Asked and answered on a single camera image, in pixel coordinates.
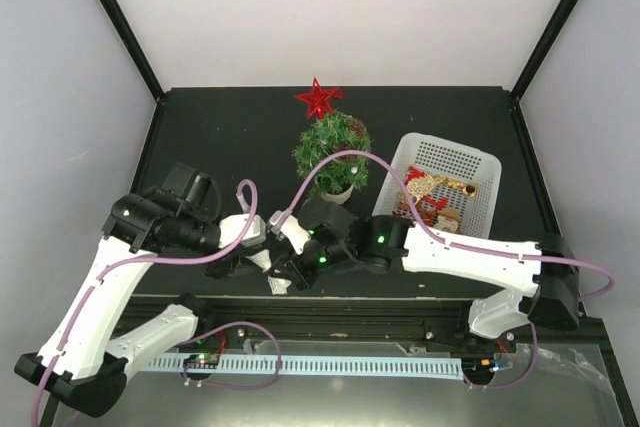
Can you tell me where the white tree pot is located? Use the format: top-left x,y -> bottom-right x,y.
320,184 -> 354,205

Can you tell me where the red ribbon ornament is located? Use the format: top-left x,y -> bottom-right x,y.
405,166 -> 426,187

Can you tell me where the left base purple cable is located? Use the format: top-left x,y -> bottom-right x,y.
181,321 -> 282,391

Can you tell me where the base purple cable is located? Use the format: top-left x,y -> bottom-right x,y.
464,321 -> 539,391
181,321 -> 282,391

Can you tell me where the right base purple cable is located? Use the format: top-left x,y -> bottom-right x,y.
464,321 -> 539,391

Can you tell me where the silver glitter ornament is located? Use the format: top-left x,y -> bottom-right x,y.
247,251 -> 292,296

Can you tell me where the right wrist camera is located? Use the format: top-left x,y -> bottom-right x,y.
267,210 -> 311,254

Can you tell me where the red star ornament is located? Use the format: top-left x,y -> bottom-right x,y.
294,77 -> 344,120

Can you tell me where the white slotted cable duct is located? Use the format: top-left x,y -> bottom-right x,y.
143,353 -> 463,381

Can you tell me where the small green christmas tree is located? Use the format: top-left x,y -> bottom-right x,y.
292,111 -> 372,197

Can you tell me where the brown pine cone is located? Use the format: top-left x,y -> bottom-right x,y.
334,143 -> 357,162
348,118 -> 368,139

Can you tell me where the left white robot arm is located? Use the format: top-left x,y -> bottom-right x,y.
14,164 -> 265,418

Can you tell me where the left circuit board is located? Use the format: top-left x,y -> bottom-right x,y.
183,353 -> 220,369

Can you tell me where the wooden snowman ornament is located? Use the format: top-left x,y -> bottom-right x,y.
433,207 -> 462,233

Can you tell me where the circuit board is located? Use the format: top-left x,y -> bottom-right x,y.
183,353 -> 220,369
461,358 -> 514,373

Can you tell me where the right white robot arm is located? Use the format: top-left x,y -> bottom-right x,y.
267,199 -> 580,350

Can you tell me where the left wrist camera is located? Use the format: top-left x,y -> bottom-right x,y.
218,214 -> 267,249

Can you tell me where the right circuit board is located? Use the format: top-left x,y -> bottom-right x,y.
461,358 -> 514,373

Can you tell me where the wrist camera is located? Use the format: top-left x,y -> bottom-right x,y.
267,210 -> 311,254
218,214 -> 267,249

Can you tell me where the white perforated plastic basket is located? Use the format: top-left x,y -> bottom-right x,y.
391,133 -> 502,238

